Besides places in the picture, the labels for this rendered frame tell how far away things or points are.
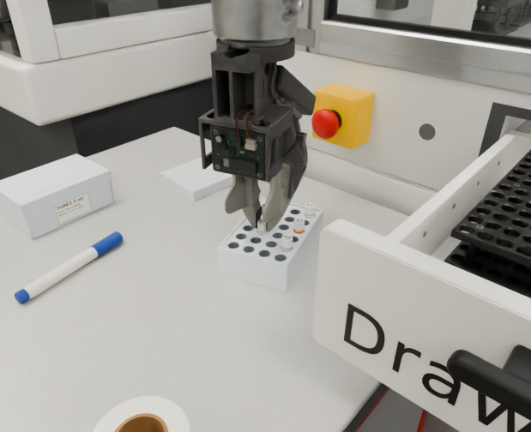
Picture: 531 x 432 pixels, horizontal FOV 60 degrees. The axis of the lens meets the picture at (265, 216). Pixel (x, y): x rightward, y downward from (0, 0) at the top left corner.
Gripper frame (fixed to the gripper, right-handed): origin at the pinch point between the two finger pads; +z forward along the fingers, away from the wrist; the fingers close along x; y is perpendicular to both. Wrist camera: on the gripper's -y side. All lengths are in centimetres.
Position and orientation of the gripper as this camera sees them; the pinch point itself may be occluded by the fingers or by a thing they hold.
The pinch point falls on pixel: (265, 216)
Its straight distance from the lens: 53.7
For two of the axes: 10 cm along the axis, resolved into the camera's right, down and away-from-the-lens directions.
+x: 9.1, 2.1, -3.4
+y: -4.0, 4.9, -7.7
